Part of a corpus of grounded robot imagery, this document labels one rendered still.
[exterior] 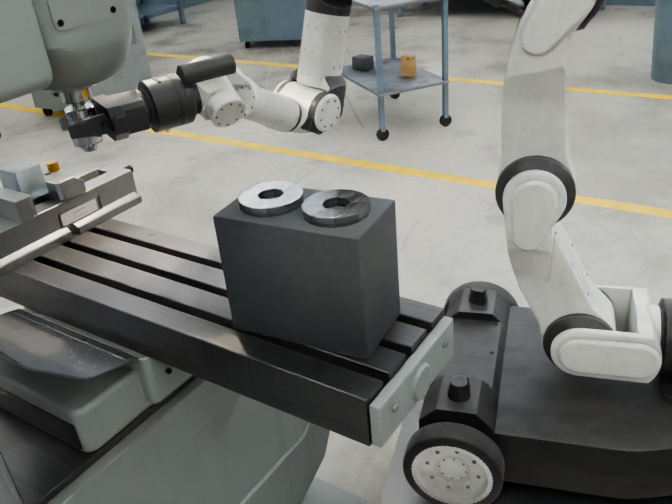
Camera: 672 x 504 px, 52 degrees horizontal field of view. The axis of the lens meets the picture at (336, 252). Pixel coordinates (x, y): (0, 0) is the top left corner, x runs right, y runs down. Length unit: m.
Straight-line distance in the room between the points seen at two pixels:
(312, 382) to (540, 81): 0.64
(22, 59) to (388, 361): 0.61
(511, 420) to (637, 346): 0.28
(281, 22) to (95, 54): 6.21
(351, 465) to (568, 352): 0.93
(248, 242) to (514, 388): 0.80
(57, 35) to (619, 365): 1.15
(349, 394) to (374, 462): 1.28
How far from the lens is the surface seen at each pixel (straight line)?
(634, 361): 1.47
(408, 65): 4.72
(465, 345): 1.62
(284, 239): 0.89
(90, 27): 1.09
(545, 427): 1.47
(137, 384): 1.21
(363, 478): 2.13
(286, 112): 1.36
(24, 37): 1.00
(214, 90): 1.22
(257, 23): 7.36
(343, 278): 0.88
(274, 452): 1.61
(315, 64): 1.42
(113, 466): 1.23
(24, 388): 1.25
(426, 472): 1.49
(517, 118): 1.28
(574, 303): 1.45
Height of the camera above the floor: 1.57
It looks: 29 degrees down
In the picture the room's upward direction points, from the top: 6 degrees counter-clockwise
